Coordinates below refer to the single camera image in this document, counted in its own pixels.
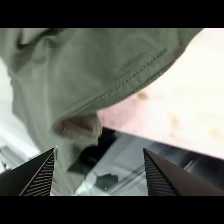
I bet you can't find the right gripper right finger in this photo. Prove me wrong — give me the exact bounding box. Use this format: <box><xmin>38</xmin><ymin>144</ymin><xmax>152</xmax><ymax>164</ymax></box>
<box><xmin>143</xmin><ymin>148</ymin><xmax>224</xmax><ymax>197</ymax></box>

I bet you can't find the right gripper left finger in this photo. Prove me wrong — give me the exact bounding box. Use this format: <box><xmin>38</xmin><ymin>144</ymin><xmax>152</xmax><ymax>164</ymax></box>
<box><xmin>0</xmin><ymin>146</ymin><xmax>57</xmax><ymax>197</ymax></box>

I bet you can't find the olive green shirt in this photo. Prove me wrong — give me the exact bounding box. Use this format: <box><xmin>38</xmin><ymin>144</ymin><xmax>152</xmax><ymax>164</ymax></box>
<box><xmin>0</xmin><ymin>27</ymin><xmax>204</xmax><ymax>197</ymax></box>

